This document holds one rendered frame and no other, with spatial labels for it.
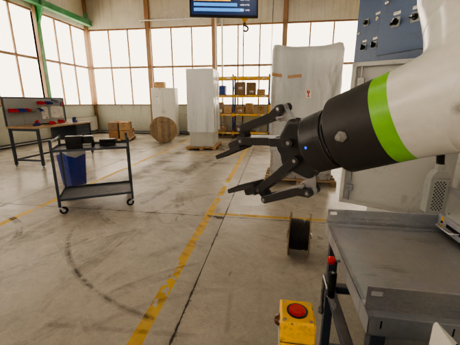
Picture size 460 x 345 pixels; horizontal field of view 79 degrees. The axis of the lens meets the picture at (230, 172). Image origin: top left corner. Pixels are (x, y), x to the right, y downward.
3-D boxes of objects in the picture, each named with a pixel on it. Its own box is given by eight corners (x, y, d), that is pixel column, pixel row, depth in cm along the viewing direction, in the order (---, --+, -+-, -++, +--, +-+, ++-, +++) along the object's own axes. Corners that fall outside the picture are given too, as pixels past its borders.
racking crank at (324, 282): (316, 310, 126) (322, 250, 118) (324, 311, 125) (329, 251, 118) (322, 340, 110) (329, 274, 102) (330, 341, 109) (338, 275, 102)
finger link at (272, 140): (291, 149, 37) (290, 139, 37) (234, 145, 45) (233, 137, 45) (308, 143, 39) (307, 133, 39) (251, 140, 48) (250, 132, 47)
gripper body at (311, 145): (365, 161, 36) (307, 174, 43) (344, 98, 36) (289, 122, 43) (337, 177, 31) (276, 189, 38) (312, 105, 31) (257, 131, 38)
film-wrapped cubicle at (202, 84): (186, 150, 828) (183, 68, 771) (195, 144, 945) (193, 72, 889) (215, 150, 819) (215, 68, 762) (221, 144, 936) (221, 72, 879)
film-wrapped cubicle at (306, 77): (335, 187, 463) (350, 39, 407) (263, 183, 487) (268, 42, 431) (328, 174, 549) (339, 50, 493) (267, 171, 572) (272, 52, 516)
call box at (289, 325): (278, 356, 66) (280, 320, 63) (278, 330, 74) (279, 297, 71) (313, 361, 65) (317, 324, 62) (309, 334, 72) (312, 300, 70)
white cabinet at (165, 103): (153, 135, 1171) (150, 87, 1124) (157, 134, 1216) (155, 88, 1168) (176, 136, 1157) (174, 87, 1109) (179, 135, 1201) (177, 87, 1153)
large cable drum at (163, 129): (151, 144, 949) (150, 117, 927) (150, 142, 991) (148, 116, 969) (177, 142, 982) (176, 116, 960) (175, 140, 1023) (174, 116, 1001)
